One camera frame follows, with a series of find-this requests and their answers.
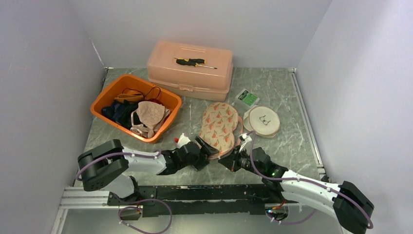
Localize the dark blue cloth garment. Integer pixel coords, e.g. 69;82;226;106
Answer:
101;102;119;122

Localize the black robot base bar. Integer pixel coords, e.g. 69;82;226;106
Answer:
107;184;284;217

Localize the black yellow screwdriver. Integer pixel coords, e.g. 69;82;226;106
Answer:
174;58;217;69

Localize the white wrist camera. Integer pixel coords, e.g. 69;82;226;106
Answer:
174;133;191;148
238;132;252;151

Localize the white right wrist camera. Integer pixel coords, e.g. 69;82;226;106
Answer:
238;132;252;151

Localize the beige lace bra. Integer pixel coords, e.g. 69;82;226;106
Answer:
130;101;170;138

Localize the small green-labelled plastic box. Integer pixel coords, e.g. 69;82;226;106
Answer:
234;89;260;110

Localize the pink translucent toolbox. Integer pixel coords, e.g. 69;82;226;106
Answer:
147;40;233;102

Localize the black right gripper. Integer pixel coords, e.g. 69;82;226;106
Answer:
218;145;264;176

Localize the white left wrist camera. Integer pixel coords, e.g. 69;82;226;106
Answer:
174;133;191;148

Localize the black cloth garment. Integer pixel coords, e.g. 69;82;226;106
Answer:
113;102;138;130

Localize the aluminium frame rail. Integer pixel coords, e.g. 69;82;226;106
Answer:
59;187;126;209

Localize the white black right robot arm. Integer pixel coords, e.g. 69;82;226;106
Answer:
218;147;374;234

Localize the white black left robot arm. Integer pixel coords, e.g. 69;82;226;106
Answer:
75;135;219;205

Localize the orange plastic basin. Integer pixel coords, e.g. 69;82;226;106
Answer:
90;74;182;143

